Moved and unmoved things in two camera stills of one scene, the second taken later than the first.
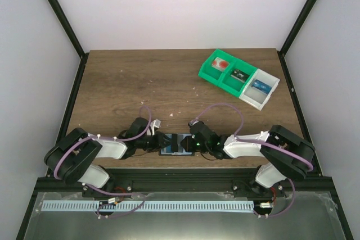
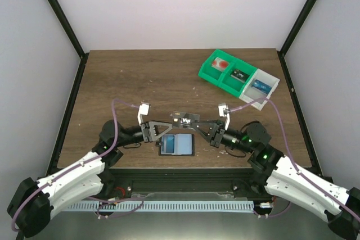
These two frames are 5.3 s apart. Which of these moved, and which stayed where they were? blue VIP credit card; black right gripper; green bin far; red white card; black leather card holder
Moved: black right gripper
Stayed: black leather card holder; green bin far; blue VIP credit card; red white card
